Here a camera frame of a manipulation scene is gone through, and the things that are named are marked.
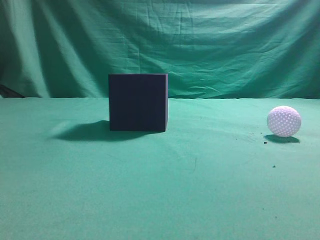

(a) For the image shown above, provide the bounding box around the green backdrop cloth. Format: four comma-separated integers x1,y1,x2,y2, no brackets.
0,0,320,99

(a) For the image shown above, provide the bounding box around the green table cloth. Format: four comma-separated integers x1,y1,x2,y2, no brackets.
0,98,320,240

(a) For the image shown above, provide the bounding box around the white dimpled ball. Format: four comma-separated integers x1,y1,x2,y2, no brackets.
266,105,302,138

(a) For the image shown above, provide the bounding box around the dark navy cube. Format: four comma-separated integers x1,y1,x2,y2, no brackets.
108,73,169,132

